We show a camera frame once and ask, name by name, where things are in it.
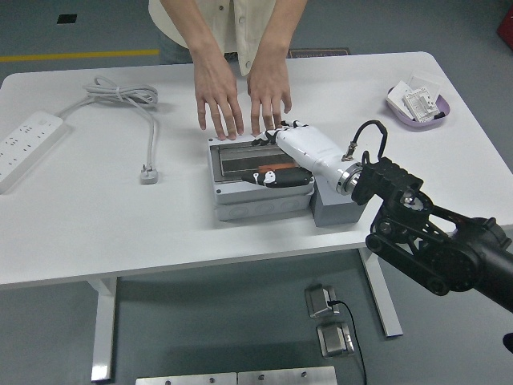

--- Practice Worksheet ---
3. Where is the white power cord with plug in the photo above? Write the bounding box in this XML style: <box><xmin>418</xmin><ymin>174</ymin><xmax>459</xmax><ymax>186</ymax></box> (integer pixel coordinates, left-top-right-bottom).
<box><xmin>55</xmin><ymin>75</ymin><xmax>162</xmax><ymax>185</ymax></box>

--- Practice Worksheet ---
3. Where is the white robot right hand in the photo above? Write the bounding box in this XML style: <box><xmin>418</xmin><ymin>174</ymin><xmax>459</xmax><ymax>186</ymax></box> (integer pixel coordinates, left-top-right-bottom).
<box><xmin>240</xmin><ymin>119</ymin><xmax>353</xmax><ymax>192</ymax></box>

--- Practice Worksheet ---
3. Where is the dark floor sign mat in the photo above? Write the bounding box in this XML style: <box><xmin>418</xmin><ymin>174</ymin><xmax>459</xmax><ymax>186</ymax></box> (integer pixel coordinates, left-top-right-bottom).
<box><xmin>288</xmin><ymin>47</ymin><xmax>352</xmax><ymax>59</ymax></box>

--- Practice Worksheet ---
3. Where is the white table leg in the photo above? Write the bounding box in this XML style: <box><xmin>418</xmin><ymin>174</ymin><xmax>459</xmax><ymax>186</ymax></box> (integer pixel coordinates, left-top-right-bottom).
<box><xmin>358</xmin><ymin>246</ymin><xmax>404</xmax><ymax>338</ymax></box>
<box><xmin>86</xmin><ymin>275</ymin><xmax>119</xmax><ymax>382</ymax></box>

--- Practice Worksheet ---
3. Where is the person's left hand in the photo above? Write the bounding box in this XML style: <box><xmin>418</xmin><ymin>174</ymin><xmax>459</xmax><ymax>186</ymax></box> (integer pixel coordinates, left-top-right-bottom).
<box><xmin>246</xmin><ymin>62</ymin><xmax>293</xmax><ymax>136</ymax></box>

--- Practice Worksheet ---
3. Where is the red object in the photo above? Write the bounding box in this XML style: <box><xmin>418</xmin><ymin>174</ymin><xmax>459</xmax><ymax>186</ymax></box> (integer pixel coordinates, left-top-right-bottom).
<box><xmin>495</xmin><ymin>7</ymin><xmax>513</xmax><ymax>41</ymax></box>

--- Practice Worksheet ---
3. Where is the purple tray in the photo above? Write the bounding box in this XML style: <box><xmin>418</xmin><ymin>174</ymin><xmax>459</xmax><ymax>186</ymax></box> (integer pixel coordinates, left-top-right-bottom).
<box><xmin>385</xmin><ymin>86</ymin><xmax>453</xmax><ymax>132</ymax></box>

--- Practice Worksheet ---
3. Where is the grey plastic junction box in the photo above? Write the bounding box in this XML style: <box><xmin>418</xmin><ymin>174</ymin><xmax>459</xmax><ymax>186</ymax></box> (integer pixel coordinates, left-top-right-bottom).
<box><xmin>205</xmin><ymin>134</ymin><xmax>315</xmax><ymax>221</ymax></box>

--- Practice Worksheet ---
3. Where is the white power strip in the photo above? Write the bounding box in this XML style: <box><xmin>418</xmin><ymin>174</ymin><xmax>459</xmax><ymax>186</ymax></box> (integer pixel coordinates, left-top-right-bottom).
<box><xmin>0</xmin><ymin>111</ymin><xmax>69</xmax><ymax>195</ymax></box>

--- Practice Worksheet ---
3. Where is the white switch module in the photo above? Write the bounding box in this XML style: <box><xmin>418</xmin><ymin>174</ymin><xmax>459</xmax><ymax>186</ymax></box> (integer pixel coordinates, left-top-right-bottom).
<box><xmin>402</xmin><ymin>87</ymin><xmax>438</xmax><ymax>121</ymax></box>

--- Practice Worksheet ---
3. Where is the black floor cable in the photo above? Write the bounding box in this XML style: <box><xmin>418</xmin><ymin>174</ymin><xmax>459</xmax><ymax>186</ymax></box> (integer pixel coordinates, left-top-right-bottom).
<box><xmin>326</xmin><ymin>299</ymin><xmax>368</xmax><ymax>385</ymax></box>

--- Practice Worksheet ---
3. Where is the person's right hand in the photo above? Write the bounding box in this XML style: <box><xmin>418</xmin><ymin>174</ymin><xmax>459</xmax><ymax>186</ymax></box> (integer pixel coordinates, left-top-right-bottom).
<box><xmin>194</xmin><ymin>59</ymin><xmax>245</xmax><ymax>141</ymax></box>

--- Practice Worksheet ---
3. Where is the clear hinged box lid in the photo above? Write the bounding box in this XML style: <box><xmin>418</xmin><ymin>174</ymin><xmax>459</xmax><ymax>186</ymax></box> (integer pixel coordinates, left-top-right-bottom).
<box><xmin>208</xmin><ymin>142</ymin><xmax>301</xmax><ymax>182</ymax></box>

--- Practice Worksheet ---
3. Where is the clear plastic packet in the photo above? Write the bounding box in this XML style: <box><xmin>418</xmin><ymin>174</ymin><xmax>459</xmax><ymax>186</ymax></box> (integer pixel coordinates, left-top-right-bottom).
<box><xmin>407</xmin><ymin>70</ymin><xmax>442</xmax><ymax>97</ymax></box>

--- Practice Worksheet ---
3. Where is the grey block with round hole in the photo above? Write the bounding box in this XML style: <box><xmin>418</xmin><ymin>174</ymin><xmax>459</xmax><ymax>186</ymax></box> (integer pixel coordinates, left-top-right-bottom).
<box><xmin>310</xmin><ymin>176</ymin><xmax>364</xmax><ymax>228</ymax></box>

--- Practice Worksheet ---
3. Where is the person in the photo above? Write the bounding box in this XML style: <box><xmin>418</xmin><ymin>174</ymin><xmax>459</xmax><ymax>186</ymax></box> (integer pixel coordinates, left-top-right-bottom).
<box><xmin>147</xmin><ymin>0</ymin><xmax>309</xmax><ymax>77</ymax></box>

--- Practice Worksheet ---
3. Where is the metal plate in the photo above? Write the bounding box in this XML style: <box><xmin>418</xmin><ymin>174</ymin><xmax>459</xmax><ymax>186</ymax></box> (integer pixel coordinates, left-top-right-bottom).
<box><xmin>135</xmin><ymin>371</ymin><xmax>238</xmax><ymax>385</ymax></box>
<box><xmin>236</xmin><ymin>365</ymin><xmax>337</xmax><ymax>385</ymax></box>

